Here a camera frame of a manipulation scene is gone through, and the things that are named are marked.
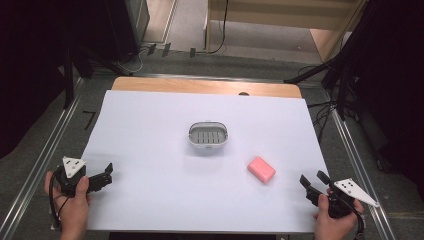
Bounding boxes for person's left hand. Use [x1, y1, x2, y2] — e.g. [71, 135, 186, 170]
[44, 170, 92, 240]

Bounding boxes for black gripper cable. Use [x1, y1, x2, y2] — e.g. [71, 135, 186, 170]
[48, 168, 70, 232]
[344, 199, 366, 240]

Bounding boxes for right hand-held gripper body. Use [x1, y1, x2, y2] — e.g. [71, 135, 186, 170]
[327, 177, 381, 220]

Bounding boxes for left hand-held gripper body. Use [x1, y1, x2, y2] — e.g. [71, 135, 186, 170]
[54, 156, 88, 198]

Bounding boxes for white paper sheet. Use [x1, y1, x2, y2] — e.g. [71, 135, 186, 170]
[80, 89, 330, 234]

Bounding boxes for black tripod stand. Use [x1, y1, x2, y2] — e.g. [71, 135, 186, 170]
[283, 49, 359, 122]

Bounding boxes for white floor cable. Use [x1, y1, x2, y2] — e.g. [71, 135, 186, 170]
[115, 46, 150, 76]

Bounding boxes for beige wooden cabinet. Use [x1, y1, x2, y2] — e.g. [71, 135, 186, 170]
[203, 0, 369, 65]

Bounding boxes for metal floor rail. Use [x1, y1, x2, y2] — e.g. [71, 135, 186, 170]
[0, 77, 86, 240]
[325, 96, 398, 240]

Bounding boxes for white grey soap dish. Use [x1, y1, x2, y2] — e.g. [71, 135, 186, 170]
[187, 120, 230, 150]

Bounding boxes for pink soap bar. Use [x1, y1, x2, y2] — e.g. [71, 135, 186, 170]
[246, 155, 277, 184]

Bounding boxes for wooden table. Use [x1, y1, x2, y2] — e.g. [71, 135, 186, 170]
[110, 76, 303, 100]

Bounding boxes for black curtain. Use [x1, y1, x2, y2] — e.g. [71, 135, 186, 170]
[333, 0, 424, 201]
[0, 0, 139, 160]

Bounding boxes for black hanging cable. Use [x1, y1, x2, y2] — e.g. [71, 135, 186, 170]
[196, 0, 230, 56]

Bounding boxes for person's right hand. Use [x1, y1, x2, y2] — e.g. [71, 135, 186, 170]
[312, 188, 365, 240]

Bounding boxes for black floor cables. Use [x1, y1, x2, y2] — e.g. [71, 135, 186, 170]
[298, 64, 338, 143]

